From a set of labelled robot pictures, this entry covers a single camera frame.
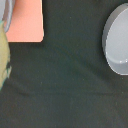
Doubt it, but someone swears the teal padded gripper finger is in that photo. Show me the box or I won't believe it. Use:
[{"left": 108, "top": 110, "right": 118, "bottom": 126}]
[{"left": 0, "top": 21, "right": 12, "bottom": 90}]

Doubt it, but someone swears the pink toy stove board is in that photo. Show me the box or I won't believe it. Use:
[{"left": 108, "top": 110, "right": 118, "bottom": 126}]
[{"left": 7, "top": 0, "right": 44, "bottom": 42}]

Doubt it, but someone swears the grey toy frying pan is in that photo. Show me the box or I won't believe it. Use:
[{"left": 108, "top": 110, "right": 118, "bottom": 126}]
[{"left": 102, "top": 3, "right": 128, "bottom": 75}]

